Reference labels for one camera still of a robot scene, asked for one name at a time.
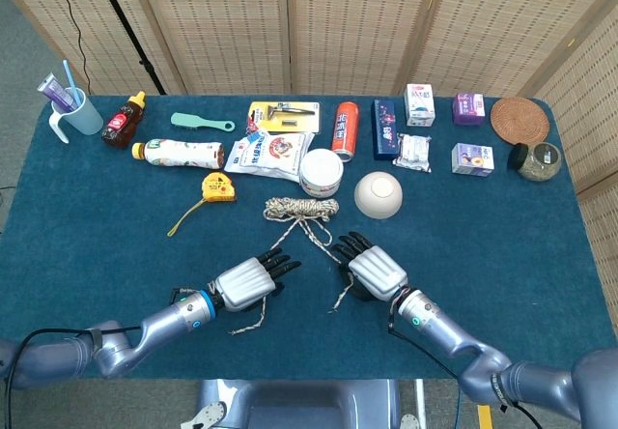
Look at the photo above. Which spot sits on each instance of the white crumpled packet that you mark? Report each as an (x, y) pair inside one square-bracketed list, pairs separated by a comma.
[(412, 152)]

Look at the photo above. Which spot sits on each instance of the beige upturned bowl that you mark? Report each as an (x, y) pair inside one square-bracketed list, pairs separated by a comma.
[(379, 194)]

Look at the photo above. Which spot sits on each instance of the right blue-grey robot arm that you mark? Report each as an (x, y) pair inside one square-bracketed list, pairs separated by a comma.
[(444, 332)]

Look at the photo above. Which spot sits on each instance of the round woven rattan coaster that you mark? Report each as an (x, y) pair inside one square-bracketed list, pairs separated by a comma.
[(519, 121)]

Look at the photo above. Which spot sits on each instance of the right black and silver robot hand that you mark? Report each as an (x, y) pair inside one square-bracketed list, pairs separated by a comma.
[(376, 269)]

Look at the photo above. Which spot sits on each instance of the orange drink can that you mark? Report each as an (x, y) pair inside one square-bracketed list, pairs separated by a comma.
[(345, 129)]

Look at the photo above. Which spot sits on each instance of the razor in yellow blister pack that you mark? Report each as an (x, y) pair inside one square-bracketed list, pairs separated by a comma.
[(294, 115)]

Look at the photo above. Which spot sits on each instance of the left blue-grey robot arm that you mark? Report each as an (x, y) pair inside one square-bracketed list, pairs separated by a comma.
[(164, 320)]

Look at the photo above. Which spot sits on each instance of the mint green brush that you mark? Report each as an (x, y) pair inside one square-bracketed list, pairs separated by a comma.
[(188, 121)]

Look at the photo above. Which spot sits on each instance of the dark blue long box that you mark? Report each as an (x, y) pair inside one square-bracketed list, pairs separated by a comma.
[(385, 129)]

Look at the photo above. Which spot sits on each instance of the yellow tape measure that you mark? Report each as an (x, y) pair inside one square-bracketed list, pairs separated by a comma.
[(219, 188)]

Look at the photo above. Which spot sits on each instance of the light blue toothbrush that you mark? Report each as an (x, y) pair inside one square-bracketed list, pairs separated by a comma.
[(68, 76)]

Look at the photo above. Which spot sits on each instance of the purple toothpaste tube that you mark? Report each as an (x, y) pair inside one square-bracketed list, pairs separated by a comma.
[(55, 91)]

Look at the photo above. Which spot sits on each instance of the blue-grey robot torso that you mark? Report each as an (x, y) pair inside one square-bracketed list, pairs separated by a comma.
[(309, 405)]

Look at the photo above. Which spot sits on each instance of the brown honey bottle yellow cap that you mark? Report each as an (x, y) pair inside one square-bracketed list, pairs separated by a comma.
[(120, 127)]

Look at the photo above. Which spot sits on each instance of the purple and white fruit carton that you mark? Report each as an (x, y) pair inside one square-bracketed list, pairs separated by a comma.
[(473, 158)]

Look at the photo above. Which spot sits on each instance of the glass jar with black lid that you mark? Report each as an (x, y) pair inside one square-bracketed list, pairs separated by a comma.
[(541, 161)]

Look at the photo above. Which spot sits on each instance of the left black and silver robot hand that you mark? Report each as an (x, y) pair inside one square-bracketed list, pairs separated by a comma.
[(246, 284)]

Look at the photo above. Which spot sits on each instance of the white-label drink bottle yellow cap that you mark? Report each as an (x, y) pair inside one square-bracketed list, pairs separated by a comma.
[(183, 153)]

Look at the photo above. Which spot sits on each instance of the white milk carton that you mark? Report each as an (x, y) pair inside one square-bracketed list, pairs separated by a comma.
[(419, 105)]

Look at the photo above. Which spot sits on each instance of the clear plastic jar of clips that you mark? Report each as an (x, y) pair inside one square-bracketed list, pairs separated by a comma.
[(321, 168)]

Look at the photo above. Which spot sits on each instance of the black tripod pole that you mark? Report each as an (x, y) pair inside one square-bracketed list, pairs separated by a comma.
[(128, 28)]

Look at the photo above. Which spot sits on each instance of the small purple carton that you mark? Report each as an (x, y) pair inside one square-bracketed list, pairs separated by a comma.
[(468, 110)]

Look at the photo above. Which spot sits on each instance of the white snack bag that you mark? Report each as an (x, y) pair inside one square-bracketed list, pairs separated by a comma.
[(270, 153)]

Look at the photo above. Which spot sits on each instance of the light blue plastic mug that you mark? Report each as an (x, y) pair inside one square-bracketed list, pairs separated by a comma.
[(84, 117)]

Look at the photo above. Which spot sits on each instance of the dark blue table cloth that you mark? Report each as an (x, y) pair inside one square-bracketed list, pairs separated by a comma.
[(120, 255)]

